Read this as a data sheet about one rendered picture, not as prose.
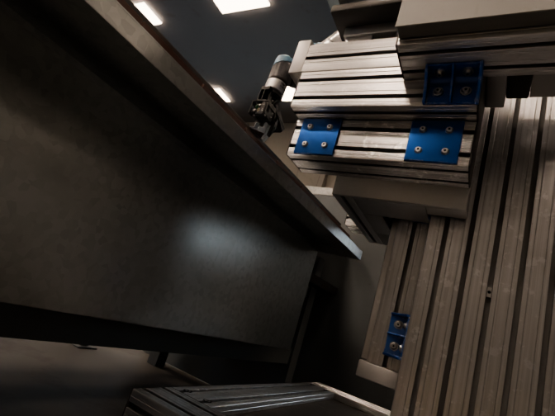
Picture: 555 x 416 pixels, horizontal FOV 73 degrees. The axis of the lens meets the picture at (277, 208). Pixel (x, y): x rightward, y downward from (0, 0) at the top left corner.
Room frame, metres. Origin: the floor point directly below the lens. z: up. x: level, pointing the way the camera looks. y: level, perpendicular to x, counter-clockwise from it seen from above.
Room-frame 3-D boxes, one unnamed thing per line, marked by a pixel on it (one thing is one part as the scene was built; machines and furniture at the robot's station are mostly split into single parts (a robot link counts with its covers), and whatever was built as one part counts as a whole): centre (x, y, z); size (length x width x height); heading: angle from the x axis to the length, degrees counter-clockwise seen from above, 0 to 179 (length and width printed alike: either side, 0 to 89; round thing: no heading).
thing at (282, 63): (1.21, 0.14, 1.22); 0.09 x 0.08 x 0.11; 94
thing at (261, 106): (1.20, 0.15, 1.07); 0.09 x 0.08 x 0.12; 147
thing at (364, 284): (1.84, -0.10, 0.51); 1.30 x 0.04 x 1.01; 56
